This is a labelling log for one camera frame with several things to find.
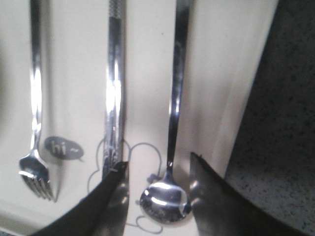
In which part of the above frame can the silver metal fork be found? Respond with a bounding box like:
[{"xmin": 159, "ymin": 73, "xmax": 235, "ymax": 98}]
[{"xmin": 19, "ymin": 0, "xmax": 56, "ymax": 201}]

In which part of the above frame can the cream rabbit serving tray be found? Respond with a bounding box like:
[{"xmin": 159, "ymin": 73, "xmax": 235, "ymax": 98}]
[{"xmin": 0, "ymin": 0, "xmax": 278, "ymax": 236}]

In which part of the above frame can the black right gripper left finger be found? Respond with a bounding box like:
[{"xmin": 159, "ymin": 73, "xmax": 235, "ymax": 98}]
[{"xmin": 33, "ymin": 161, "xmax": 128, "ymax": 236}]

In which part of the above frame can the silver metal spoon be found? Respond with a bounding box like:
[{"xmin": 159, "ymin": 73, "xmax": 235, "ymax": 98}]
[{"xmin": 140, "ymin": 0, "xmax": 191, "ymax": 225}]

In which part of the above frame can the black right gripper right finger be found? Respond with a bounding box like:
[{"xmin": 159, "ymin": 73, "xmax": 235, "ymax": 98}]
[{"xmin": 189, "ymin": 151, "xmax": 310, "ymax": 236}]

